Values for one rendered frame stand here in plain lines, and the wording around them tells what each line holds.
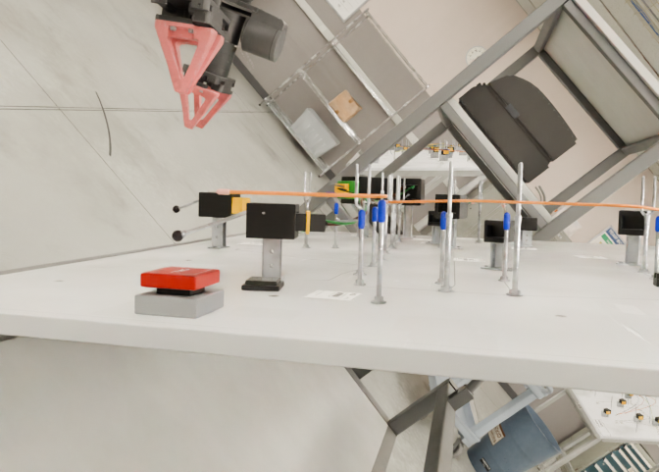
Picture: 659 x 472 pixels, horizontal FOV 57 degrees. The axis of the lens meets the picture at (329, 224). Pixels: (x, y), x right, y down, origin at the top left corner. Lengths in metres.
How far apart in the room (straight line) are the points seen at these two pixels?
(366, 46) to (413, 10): 0.75
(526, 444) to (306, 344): 4.84
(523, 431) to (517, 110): 3.80
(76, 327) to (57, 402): 0.32
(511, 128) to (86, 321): 1.39
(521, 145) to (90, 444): 1.30
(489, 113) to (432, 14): 6.69
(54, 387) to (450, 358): 0.55
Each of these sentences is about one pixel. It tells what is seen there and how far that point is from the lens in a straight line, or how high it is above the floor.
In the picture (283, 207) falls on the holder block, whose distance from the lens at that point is 0.69.
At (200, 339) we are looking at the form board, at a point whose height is 1.11.
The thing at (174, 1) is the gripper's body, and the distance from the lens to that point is 0.73.
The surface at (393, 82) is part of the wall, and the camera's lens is 8.29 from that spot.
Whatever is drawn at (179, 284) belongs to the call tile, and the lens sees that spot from 0.51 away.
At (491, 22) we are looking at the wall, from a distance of 8.43.
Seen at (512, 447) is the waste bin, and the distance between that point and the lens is 5.27.
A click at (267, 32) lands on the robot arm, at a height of 1.24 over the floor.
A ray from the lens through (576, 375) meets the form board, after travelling 0.43.
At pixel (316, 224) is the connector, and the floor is 1.18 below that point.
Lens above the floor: 1.33
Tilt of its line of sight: 12 degrees down
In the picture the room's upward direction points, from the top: 51 degrees clockwise
